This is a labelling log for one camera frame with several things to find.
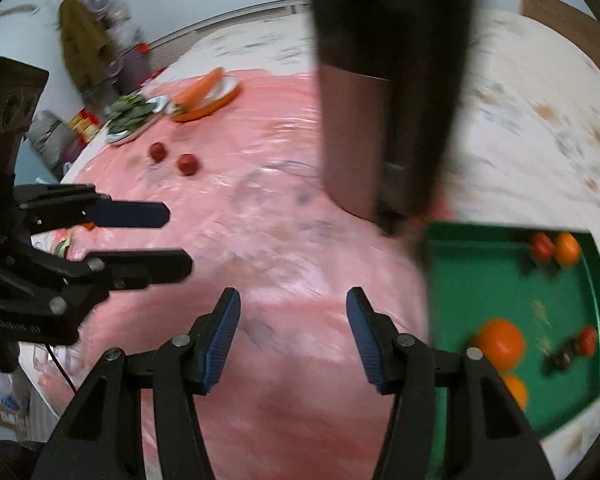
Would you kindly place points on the grey purple container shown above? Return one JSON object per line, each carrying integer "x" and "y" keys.
{"x": 135, "y": 67}

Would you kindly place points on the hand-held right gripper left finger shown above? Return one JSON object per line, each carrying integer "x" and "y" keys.
{"x": 225, "y": 335}

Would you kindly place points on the red yellow packet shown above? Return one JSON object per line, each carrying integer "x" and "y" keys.
{"x": 85, "y": 122}

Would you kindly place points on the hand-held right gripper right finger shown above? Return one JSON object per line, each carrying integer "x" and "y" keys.
{"x": 365, "y": 335}

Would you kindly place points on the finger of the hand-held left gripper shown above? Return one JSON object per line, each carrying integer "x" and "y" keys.
{"x": 155, "y": 267}
{"x": 130, "y": 215}

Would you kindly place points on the medium orange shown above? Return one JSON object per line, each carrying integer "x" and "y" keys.
{"x": 516, "y": 391}

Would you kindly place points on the pink plastic sheet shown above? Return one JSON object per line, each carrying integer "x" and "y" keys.
{"x": 280, "y": 210}

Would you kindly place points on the white floral cloth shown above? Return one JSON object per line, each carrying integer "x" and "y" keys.
{"x": 530, "y": 110}

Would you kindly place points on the small orange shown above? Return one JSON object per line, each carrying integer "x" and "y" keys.
{"x": 567, "y": 249}

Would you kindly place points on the light blue bag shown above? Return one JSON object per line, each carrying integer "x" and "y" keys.
{"x": 35, "y": 160}

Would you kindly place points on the carrot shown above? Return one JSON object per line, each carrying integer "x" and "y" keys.
{"x": 200, "y": 89}

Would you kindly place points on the red white toy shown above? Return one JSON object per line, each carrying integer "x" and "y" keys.
{"x": 142, "y": 49}

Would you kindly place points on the green tray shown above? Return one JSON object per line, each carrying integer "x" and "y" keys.
{"x": 480, "y": 280}

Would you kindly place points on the small dark brown lump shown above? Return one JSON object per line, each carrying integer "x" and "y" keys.
{"x": 562, "y": 360}

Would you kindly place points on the white oval plate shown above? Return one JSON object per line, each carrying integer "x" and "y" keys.
{"x": 125, "y": 137}

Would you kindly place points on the pile of green leaves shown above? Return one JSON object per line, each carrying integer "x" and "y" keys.
{"x": 130, "y": 112}

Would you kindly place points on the wooden board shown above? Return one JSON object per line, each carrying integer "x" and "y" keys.
{"x": 550, "y": 7}

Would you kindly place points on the white ribbed panel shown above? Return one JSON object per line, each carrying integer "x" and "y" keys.
{"x": 230, "y": 22}

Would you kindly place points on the olive hanging garment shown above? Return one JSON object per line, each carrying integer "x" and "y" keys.
{"x": 80, "y": 45}

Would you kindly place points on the orange oval dish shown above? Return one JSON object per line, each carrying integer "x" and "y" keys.
{"x": 205, "y": 110}

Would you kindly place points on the large orange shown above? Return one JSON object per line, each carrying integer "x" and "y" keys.
{"x": 500, "y": 342}

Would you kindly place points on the grey printed bag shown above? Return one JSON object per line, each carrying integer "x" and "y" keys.
{"x": 50, "y": 130}

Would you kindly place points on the small red apple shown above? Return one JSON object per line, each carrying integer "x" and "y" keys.
{"x": 157, "y": 151}
{"x": 542, "y": 246}
{"x": 587, "y": 340}
{"x": 187, "y": 164}

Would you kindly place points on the bok choy leaf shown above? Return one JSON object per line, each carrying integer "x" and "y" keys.
{"x": 62, "y": 249}

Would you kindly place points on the brown black thermos bottle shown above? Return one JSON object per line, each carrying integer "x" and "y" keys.
{"x": 355, "y": 135}

